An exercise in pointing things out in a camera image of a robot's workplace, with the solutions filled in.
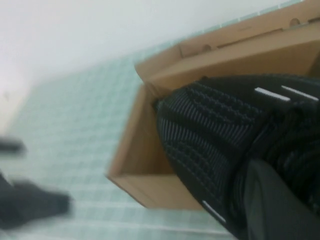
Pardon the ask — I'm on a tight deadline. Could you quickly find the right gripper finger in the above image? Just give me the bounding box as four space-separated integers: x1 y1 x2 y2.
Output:
237 159 320 240

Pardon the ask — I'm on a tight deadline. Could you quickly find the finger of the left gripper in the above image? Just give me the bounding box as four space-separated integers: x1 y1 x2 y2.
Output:
0 171 73 226
0 138 28 154

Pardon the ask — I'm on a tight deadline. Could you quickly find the black knit sneaker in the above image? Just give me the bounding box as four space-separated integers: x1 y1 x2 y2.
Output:
151 74 320 240

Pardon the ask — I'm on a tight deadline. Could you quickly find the brown cardboard shoe box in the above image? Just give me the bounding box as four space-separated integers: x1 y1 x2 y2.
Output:
106 0 320 211

